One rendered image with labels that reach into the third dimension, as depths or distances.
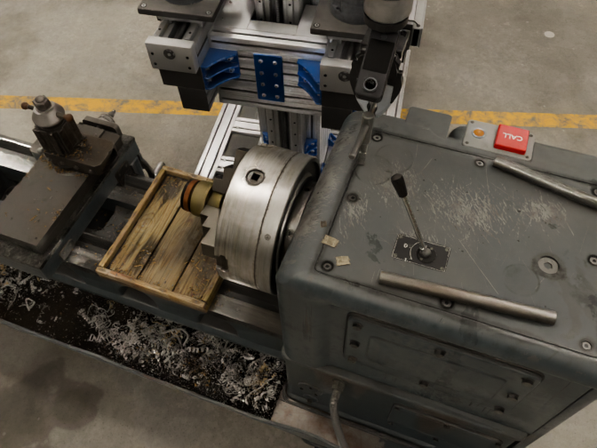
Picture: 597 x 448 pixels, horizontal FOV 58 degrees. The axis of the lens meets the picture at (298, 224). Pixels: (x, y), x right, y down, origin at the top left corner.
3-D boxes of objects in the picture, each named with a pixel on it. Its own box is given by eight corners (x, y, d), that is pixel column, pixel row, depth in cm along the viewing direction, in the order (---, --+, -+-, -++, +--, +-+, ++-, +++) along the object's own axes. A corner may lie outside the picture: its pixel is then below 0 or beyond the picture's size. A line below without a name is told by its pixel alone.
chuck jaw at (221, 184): (264, 199, 122) (274, 148, 119) (256, 204, 118) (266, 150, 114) (219, 187, 125) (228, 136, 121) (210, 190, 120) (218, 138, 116)
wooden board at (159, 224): (262, 201, 150) (261, 192, 146) (206, 314, 131) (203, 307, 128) (166, 173, 156) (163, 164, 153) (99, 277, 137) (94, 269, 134)
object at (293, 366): (480, 375, 208) (567, 262, 137) (456, 505, 184) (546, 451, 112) (331, 326, 221) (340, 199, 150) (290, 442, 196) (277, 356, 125)
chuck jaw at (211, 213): (251, 216, 117) (228, 255, 109) (252, 232, 121) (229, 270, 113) (205, 203, 119) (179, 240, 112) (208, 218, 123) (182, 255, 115)
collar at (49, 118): (71, 108, 136) (67, 100, 133) (53, 131, 131) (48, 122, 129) (44, 101, 137) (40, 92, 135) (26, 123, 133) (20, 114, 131)
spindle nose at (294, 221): (326, 215, 132) (325, 164, 114) (297, 291, 123) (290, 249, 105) (314, 212, 133) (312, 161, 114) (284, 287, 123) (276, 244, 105)
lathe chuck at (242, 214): (309, 202, 140) (303, 122, 113) (264, 311, 126) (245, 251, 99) (276, 193, 142) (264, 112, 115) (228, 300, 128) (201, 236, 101)
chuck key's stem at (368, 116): (365, 167, 105) (372, 119, 96) (354, 164, 105) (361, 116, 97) (368, 160, 106) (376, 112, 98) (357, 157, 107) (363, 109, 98)
